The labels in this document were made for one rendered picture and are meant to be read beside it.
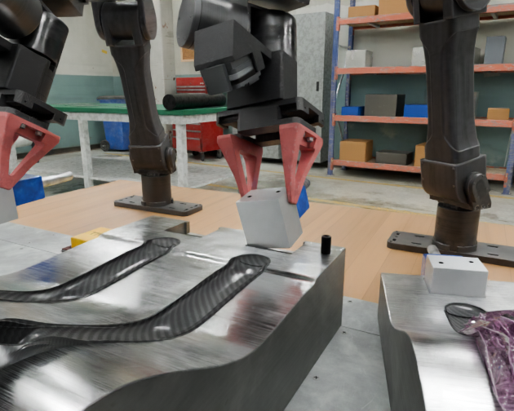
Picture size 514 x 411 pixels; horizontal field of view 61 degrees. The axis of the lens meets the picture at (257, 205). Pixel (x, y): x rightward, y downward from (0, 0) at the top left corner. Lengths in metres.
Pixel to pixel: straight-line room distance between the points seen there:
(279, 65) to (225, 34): 0.07
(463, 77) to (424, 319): 0.37
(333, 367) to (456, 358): 0.17
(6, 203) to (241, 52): 0.30
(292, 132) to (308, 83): 5.59
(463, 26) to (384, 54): 5.33
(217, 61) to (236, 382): 0.26
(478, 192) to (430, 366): 0.45
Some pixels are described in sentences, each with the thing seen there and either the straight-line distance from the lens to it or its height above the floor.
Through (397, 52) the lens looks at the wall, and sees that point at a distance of 5.95.
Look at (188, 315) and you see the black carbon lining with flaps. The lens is 0.35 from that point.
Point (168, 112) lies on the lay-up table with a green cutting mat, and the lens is 3.58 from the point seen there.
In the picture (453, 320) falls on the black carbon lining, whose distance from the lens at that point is 0.44.
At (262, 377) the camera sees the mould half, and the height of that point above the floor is 0.86.
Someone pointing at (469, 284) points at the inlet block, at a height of 0.87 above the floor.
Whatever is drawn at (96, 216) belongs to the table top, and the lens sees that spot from 0.96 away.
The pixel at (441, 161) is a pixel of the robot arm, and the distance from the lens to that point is 0.70.
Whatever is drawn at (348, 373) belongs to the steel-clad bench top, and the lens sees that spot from 0.43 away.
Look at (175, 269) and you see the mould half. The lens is 0.42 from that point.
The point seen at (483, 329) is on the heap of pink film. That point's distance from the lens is 0.31.
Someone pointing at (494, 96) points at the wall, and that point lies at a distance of 5.74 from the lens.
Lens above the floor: 1.05
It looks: 15 degrees down
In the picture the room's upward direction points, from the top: straight up
